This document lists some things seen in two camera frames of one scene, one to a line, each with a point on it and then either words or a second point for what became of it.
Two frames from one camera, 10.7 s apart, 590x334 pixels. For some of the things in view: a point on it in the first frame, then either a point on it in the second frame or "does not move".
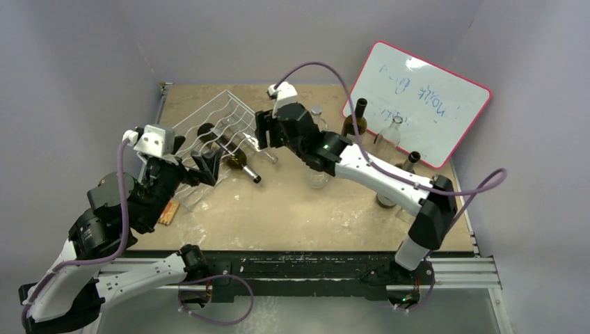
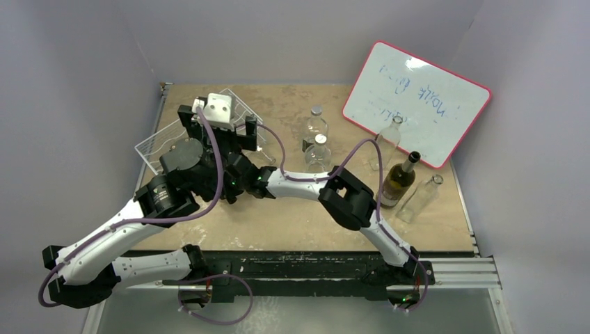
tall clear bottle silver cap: x=318 y=120 does not move
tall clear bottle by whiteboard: x=389 y=138 does not move
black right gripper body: x=269 y=130 -> x=231 y=183
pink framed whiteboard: x=435 y=108 does not move
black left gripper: x=209 y=163 -> x=240 y=142
